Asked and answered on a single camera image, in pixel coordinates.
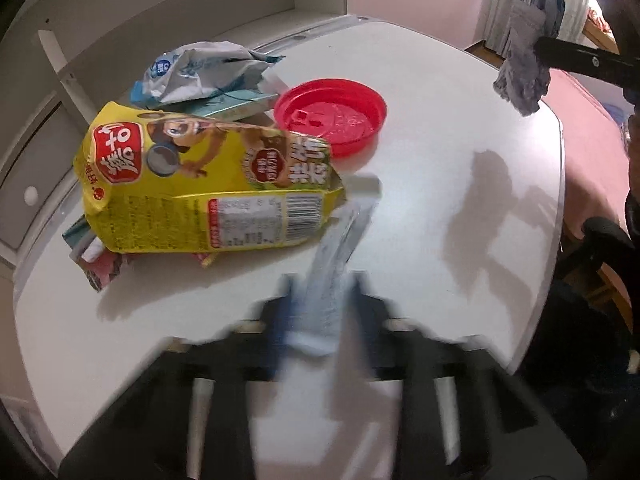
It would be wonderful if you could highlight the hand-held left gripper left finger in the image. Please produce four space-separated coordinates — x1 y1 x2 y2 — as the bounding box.
60 272 306 480

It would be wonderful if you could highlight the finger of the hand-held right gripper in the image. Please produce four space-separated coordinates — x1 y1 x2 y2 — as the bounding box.
587 0 640 56
532 35 640 86

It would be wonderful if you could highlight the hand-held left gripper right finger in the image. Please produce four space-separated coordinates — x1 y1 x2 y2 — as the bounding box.
349 269 587 480

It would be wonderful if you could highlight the clear white striped wrapper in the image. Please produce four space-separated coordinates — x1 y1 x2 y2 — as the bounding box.
287 177 383 358

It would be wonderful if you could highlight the pink bed blanket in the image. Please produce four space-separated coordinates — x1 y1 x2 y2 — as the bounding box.
545 67 640 321

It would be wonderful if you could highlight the yellow snack bag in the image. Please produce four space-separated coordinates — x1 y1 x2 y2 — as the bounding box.
74 101 346 254

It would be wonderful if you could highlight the pink crumpled packet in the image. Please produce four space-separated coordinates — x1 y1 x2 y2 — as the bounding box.
75 247 131 292

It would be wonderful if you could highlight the red plastic lid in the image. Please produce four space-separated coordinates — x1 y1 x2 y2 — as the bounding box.
274 78 388 159

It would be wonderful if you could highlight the black office chair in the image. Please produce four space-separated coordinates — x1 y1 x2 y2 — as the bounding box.
515 217 640 411

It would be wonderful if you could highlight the teal paper box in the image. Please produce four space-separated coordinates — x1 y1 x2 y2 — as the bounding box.
187 87 281 122

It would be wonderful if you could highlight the white blue crumpled bag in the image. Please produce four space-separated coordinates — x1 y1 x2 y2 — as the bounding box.
131 41 287 108

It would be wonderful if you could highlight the white cabinet drawer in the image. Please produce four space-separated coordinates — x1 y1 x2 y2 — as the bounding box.
0 100 96 251

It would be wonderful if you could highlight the white desk hutch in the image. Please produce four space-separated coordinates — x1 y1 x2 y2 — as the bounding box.
0 0 348 261

